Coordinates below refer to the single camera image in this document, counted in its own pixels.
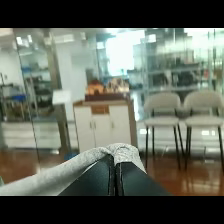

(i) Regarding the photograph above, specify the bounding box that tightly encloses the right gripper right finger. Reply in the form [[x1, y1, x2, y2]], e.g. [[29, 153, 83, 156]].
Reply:
[[115, 161, 173, 197]]

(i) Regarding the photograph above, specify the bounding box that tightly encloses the grey garment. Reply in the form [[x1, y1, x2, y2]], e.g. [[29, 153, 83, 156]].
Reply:
[[0, 142, 148, 197]]

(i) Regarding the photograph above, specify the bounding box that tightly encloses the white cabinet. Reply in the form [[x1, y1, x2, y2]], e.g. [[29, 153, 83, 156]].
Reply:
[[73, 99, 138, 154]]

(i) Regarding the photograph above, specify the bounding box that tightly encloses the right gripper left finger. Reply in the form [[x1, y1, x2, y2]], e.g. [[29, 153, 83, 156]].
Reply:
[[59, 153, 116, 197]]

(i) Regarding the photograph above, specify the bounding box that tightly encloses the grey chair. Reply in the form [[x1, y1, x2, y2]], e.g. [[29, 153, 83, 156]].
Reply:
[[183, 90, 224, 175], [143, 92, 185, 170]]

